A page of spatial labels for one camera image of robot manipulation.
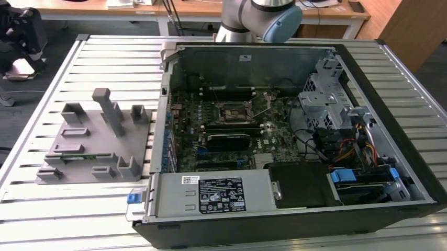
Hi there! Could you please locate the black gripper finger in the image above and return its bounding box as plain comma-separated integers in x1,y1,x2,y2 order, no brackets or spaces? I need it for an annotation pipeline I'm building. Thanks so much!
0,53,17,78
29,59,48,73

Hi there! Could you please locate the silver CPU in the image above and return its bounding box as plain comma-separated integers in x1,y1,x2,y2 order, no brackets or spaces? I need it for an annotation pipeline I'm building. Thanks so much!
3,59,47,82

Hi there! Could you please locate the metal socket cover frame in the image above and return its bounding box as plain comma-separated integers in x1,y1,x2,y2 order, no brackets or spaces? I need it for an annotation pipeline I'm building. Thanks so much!
249,90,279,119

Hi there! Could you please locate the CPU socket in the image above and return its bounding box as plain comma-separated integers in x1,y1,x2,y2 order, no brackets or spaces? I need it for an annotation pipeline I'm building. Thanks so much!
213,100,255,124

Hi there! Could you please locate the grey stand foot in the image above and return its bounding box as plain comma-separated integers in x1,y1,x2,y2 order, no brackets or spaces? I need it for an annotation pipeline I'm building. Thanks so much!
0,85,17,107

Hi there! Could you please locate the white box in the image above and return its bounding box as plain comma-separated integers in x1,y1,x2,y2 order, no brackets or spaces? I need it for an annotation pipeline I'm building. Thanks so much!
107,0,137,10

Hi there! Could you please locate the grey parts rack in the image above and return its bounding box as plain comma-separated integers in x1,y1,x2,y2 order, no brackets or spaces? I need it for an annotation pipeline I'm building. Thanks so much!
35,87,155,186

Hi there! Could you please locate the green RAM stick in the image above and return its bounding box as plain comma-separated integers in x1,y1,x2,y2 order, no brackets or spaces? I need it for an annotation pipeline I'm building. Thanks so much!
61,154,112,161

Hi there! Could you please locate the blue plastic latch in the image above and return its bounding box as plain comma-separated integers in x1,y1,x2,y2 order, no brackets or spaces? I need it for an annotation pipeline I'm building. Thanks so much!
127,191,144,206

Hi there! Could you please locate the grey power supply unit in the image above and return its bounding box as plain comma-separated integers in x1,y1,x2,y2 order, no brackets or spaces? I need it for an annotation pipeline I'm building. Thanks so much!
141,169,277,219

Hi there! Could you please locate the black graphics card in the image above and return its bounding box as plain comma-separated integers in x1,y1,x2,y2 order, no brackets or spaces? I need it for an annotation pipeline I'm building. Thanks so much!
204,133,251,153

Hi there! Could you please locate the black rating label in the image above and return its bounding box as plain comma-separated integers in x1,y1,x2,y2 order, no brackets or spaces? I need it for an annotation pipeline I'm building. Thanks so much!
197,177,245,213

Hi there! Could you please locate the green motherboard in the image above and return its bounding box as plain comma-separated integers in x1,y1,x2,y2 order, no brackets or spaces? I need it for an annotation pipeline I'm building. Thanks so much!
167,87,303,173

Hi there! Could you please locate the silver chipset heatsink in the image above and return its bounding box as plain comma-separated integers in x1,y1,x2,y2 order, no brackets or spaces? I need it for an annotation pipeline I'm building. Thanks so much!
253,153,276,169

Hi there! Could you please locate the perforated metal drive cage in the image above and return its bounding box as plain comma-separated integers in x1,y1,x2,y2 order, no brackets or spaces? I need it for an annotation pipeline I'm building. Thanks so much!
296,56,355,131

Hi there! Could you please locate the silver metal latch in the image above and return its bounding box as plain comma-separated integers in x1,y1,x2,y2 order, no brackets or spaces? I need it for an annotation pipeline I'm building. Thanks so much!
271,180,283,201

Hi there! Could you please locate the black plastic shroud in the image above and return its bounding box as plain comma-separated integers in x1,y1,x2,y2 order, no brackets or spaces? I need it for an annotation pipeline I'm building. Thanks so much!
267,161,341,210

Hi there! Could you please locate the black open PC case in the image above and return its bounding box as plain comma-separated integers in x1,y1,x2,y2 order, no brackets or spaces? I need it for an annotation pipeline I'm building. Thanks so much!
131,40,447,249

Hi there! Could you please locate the wooden cabinet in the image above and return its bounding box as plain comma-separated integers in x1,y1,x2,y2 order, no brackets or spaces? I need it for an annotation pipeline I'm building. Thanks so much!
379,0,447,74

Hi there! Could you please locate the wooden desk white frame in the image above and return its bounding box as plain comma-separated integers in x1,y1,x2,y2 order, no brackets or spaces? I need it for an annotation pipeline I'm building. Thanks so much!
156,0,371,40
35,0,165,36

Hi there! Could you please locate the black cable bundle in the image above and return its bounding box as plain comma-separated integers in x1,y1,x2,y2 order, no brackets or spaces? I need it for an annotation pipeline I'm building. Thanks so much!
291,128,345,168

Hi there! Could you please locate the yellow orange wire bundle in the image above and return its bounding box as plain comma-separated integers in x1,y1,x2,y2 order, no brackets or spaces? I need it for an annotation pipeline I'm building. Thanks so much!
335,122,380,168

